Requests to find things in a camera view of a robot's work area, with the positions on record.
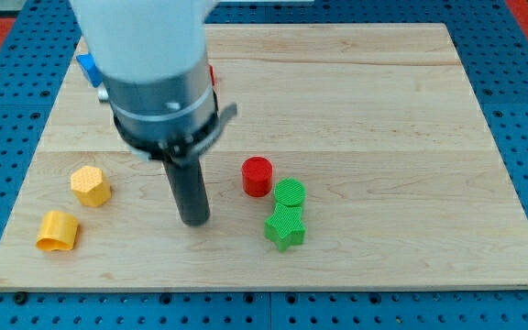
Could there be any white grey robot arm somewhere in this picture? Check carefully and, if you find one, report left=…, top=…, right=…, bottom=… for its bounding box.
left=70, top=0, right=237, bottom=167

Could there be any green star block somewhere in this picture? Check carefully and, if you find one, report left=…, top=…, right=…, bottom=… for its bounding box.
left=264, top=203, right=306, bottom=252

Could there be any red star block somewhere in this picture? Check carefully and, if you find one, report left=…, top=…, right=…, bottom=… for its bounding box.
left=209, top=64, right=215, bottom=86

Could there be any red cylinder block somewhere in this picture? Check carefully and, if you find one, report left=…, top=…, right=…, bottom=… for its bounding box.
left=241, top=156, right=273, bottom=197

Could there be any green cylinder block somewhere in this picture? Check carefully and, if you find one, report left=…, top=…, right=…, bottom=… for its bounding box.
left=273, top=178, right=307, bottom=207

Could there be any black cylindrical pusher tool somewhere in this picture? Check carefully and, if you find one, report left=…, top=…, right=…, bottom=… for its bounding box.
left=163, top=159, right=210, bottom=226

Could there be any wooden board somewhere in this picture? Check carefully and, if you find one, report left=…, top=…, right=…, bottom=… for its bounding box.
left=0, top=24, right=528, bottom=292

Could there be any white small block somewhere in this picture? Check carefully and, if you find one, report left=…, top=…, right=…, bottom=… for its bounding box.
left=97, top=85, right=109, bottom=103

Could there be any yellow hexagon block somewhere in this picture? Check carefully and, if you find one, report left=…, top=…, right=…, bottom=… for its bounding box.
left=71, top=166, right=112, bottom=207

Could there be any blue block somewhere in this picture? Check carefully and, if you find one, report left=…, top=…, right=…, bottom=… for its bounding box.
left=76, top=53, right=103, bottom=87

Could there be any yellow heart block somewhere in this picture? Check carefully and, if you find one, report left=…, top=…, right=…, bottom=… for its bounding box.
left=36, top=210, right=79, bottom=251

